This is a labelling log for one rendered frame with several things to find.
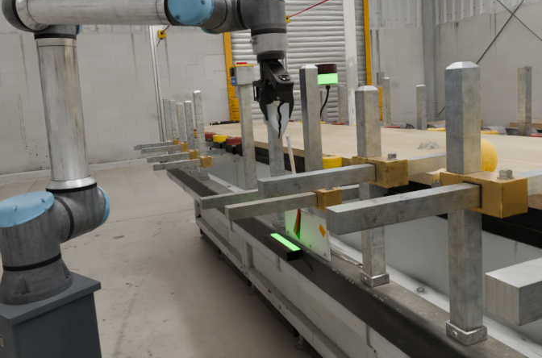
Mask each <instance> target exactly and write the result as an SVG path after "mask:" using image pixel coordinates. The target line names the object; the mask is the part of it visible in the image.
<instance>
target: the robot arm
mask: <svg viewBox="0 0 542 358"><path fill-rule="evenodd" d="M285 2H286V1H285V0H2V13H3V15H4V17H5V18H6V20H7V22H8V23H9V24H10V25H12V26H13V27H15V28H17V29H19V30H21V31H28V32H33V33H34V38H35V43H36V51H37V57H38V65H39V72H40V85H41V92H42V99H43V107H44V120H45V127H46V134H47V141H48V154H49V162H50V169H51V176H52V178H51V180H50V182H49V183H48V184H47V185H46V186H45V189H46V191H39V192H34V193H27V194H20V195H17V196H14V197H11V198H8V199H5V200H3V201H1V202H0V253H1V258H2V268H3V273H2V279H1V282H0V302H2V303H4V304H9V305H20V304H27V303H32V302H38V301H42V300H44V299H47V298H51V297H53V296H56V295H57V294H59V293H62V292H64V291H66V290H67V289H68V288H69V287H70V286H71V285H72V283H73V279H72V274H71V272H70V271H69V269H68V268H67V266H66V264H65V263H64V261H63V260H62V257H61V251H60V244H62V243H64V242H67V241H69V240H71V239H74V238H76V237H78V236H80V235H84V234H85V233H88V232H91V231H93V230H95V229H96V228H97V227H100V226H101V225H103V224H104V222H105V221H106V220H107V218H108V215H109V213H110V207H109V206H110V201H109V198H108V196H107V194H106V192H105V191H104V190H103V189H101V188H100V186H98V185H97V180H95V179H94V178H93V177H91V176H90V172H89V164H88V156H87V148H86V140H85V124H84V117H83V109H82V100H81V86H80V77H79V70H78V62H77V47H76V42H77V37H76V36H77V35H78V34H79V33H80V32H81V31H80V30H81V29H82V25H172V26H179V27H200V28H201V29H202V30H203V31H204V32H206V33H207V34H213V35H218V34H220V33H224V32H231V31H242V30H248V29H250V30H251V37H252V39H251V40H250V43H251V44H252V53H253V54H254V55H257V56H256V60H257V63H258V64H259V65H260V75H261V79H259V80H258V81H253V82H252V85H253V97H254V101H257V102H259V106H260V109H261V111H262V113H263V115H264V117H263V121H264V124H265V125H266V126H268V127H269V129H270V131H271V133H272V134H273V136H274V137H275V138H276V139H280V138H281V137H282V135H283V134H284V132H285V130H286V127H287V125H288V122H289V120H290V116H291V114H292V111H293V108H294V96H293V88H294V80H293V78H292V77H291V76H290V75H289V73H288V72H287V71H286V69H285V67H284V66H283V65H282V63H281V62H280V61H278V60H283V59H285V52H288V40H287V34H286V10H285ZM254 86H255V87H256V97H255V87H254ZM273 101H280V102H279V106H278V107H277V108H276V107H275V106H274V105H272V104H270V103H273ZM276 114H277V117H276ZM278 124H279V127H277V125H278Z"/></svg>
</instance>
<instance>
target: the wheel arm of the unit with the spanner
mask: <svg viewBox="0 0 542 358"><path fill-rule="evenodd" d="M338 189H341V194H342V201H347V200H351V199H356V198H360V195H359V184H357V185H348V186H343V187H338ZM387 193H388V188H385V187H383V194H387ZM310 206H317V194H316V193H313V192H308V193H303V194H293V195H288V196H283V197H278V198H268V199H263V200H258V201H253V202H244V203H238V204H233V205H228V206H225V216H226V219H227V220H229V221H232V220H237V219H246V218H250V217H255V216H260V215H264V214H273V213H277V212H282V211H288V210H296V209H301V208H306V207H310Z"/></svg>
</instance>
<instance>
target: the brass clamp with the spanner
mask: <svg viewBox="0 0 542 358"><path fill-rule="evenodd" d="M308 192H313V193H316V194H317V206H312V207H314V208H316V209H318V210H321V211H323V212H326V211H325V207H329V206H337V205H342V194H341V189H338V188H336V187H333V190H325V189H317V190H312V191H307V192H303V193H308Z"/></svg>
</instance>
